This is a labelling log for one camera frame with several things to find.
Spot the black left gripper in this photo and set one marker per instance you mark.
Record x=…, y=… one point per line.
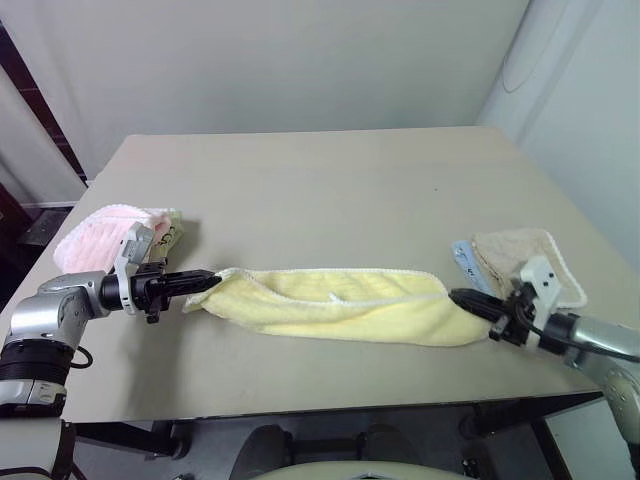
x=145, y=290

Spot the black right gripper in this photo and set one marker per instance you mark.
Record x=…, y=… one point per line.
x=515, y=320

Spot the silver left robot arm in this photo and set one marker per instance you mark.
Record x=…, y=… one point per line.
x=35, y=312

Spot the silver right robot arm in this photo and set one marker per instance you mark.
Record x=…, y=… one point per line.
x=600, y=340

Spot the light blue folded towel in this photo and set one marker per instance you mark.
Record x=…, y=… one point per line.
x=467, y=262

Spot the pale yellow folded towel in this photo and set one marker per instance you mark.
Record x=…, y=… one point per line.
x=170, y=236

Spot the beige folded towel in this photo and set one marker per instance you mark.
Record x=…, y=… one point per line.
x=520, y=250

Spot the pink folded towel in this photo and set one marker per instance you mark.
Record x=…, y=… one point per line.
x=95, y=240

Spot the pale robot torso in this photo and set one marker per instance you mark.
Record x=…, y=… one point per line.
x=350, y=471

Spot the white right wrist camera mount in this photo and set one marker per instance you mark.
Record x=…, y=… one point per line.
x=544, y=281

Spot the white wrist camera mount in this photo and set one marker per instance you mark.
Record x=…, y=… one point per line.
x=544, y=281
x=131, y=250

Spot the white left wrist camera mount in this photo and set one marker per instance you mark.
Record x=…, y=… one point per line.
x=131, y=250

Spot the black table frame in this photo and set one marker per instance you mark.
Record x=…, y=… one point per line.
x=525, y=415

